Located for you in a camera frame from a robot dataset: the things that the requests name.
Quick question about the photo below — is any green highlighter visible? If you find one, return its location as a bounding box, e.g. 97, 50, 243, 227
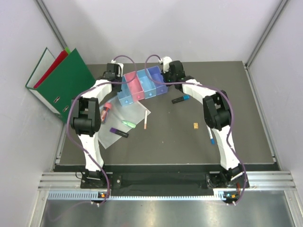
122, 120, 136, 129

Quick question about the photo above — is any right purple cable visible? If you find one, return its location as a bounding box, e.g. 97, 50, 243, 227
144, 54, 248, 206

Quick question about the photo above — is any left aluminium corner post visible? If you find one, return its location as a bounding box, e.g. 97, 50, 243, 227
34, 0, 68, 49

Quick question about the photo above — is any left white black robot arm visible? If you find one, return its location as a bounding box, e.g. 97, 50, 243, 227
70, 60, 124, 189

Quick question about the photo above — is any white blue whiteboard marker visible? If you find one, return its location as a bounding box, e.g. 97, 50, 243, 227
207, 126, 215, 145

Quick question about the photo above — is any red folder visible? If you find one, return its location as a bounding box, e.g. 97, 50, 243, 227
34, 49, 70, 88

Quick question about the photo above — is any small yellow eraser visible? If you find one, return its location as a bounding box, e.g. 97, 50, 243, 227
193, 123, 199, 129

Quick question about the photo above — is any green lever arch binder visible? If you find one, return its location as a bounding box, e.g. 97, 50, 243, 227
25, 48, 95, 123

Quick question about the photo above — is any pink capped crayon tube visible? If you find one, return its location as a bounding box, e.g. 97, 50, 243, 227
100, 102, 112, 123

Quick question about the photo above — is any pink drawer bin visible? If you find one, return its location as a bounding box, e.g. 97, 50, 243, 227
124, 71, 144, 102

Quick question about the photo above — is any purple drawer bin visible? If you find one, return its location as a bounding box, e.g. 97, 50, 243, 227
147, 66, 168, 96

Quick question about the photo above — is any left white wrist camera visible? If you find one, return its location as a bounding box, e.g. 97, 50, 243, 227
111, 60, 124, 77

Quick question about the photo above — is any clear mesh zipper pouch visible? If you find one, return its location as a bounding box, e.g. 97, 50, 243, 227
98, 96, 151, 149

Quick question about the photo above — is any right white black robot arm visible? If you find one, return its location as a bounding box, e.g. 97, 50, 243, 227
159, 57, 247, 188

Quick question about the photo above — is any light blue drawer bin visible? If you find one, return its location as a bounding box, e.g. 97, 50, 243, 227
117, 84, 134, 106
137, 70, 156, 99

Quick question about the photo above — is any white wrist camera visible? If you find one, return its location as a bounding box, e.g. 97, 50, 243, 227
111, 60, 124, 77
159, 56, 172, 73

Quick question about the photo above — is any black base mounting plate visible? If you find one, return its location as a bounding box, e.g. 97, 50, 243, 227
83, 172, 246, 190

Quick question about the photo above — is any purple capped black highlighter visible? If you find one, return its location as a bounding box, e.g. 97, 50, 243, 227
110, 127, 129, 138

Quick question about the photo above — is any right aluminium corner post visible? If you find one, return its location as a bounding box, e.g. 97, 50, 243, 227
244, 0, 289, 69

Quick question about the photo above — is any aluminium corner post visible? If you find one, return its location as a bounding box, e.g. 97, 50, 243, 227
34, 0, 68, 49
244, 0, 289, 69

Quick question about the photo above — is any blue capped black highlighter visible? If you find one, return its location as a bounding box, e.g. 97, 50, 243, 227
171, 95, 190, 104

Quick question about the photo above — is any white peach pencil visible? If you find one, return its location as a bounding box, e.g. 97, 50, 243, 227
144, 109, 148, 129

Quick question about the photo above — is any slotted grey cable duct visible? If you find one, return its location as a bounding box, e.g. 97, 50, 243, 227
47, 189, 226, 201

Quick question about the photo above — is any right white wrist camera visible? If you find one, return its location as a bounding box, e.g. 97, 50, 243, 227
159, 56, 172, 73

